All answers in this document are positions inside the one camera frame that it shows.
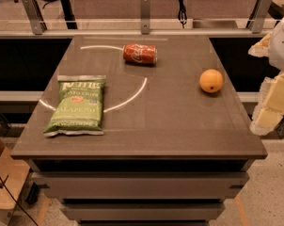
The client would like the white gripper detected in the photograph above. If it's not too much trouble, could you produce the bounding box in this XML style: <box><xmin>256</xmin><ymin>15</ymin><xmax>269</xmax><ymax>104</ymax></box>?
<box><xmin>248</xmin><ymin>17</ymin><xmax>284</xmax><ymax>136</ymax></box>

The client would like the red coke can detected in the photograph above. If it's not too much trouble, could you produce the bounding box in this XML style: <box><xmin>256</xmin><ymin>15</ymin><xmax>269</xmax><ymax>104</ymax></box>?
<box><xmin>123</xmin><ymin>43</ymin><xmax>157</xmax><ymax>65</ymax></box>

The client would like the orange fruit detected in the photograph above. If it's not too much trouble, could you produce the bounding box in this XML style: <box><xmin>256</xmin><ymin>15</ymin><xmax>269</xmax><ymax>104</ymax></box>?
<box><xmin>199</xmin><ymin>69</ymin><xmax>224</xmax><ymax>93</ymax></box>

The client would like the green jalapeno chips bag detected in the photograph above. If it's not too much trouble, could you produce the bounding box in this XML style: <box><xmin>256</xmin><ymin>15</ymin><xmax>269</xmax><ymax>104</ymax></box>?
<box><xmin>43</xmin><ymin>75</ymin><xmax>106</xmax><ymax>137</ymax></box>

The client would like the grey drawer cabinet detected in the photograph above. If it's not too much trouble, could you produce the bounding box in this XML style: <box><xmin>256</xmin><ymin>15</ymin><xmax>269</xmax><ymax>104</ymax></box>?
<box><xmin>33</xmin><ymin>171</ymin><xmax>249</xmax><ymax>226</ymax></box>

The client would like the wooden box at left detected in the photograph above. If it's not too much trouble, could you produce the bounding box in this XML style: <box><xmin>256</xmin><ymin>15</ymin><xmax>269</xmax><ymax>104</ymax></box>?
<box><xmin>0</xmin><ymin>140</ymin><xmax>29</xmax><ymax>226</ymax></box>

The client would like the right metal rail bracket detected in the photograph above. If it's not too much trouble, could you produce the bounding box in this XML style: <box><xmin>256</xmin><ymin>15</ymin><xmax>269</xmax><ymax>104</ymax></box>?
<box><xmin>250</xmin><ymin>0</ymin><xmax>273</xmax><ymax>34</ymax></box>

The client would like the metal rail bracket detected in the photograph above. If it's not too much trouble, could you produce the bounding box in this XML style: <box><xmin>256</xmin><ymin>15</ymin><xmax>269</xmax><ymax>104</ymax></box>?
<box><xmin>250</xmin><ymin>0</ymin><xmax>273</xmax><ymax>34</ymax></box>
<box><xmin>21</xmin><ymin>0</ymin><xmax>44</xmax><ymax>35</ymax></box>
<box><xmin>140</xmin><ymin>0</ymin><xmax>150</xmax><ymax>35</ymax></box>

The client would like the black hanging cable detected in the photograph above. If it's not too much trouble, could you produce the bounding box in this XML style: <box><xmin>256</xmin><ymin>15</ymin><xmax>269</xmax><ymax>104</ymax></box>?
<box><xmin>176</xmin><ymin>0</ymin><xmax>188</xmax><ymax>29</ymax></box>

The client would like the middle metal rail bracket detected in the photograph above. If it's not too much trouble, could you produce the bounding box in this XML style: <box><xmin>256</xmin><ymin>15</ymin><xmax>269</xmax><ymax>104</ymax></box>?
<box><xmin>140</xmin><ymin>0</ymin><xmax>150</xmax><ymax>35</ymax></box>

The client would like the left metal rail bracket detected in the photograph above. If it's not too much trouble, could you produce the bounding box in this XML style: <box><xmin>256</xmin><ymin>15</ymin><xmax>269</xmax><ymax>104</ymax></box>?
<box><xmin>21</xmin><ymin>0</ymin><xmax>44</xmax><ymax>35</ymax></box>

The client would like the black floor cable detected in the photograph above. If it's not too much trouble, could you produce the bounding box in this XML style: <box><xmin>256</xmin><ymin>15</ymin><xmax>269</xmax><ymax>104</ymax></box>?
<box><xmin>0</xmin><ymin>167</ymin><xmax>39</xmax><ymax>226</ymax></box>

